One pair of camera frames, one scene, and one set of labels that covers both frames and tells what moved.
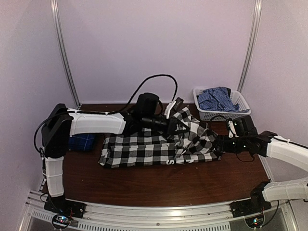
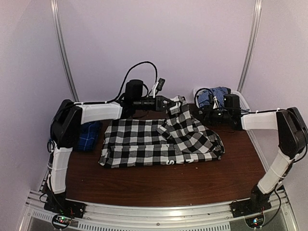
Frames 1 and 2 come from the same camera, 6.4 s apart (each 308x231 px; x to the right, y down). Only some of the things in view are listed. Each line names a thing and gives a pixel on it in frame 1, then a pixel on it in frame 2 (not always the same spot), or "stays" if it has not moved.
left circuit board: [61, 221] stays
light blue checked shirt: [218, 99] stays
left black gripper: [172, 128] -> [159, 102]
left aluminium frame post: [57, 32] stays
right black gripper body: [240, 146] -> [212, 118]
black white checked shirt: [192, 143] stays
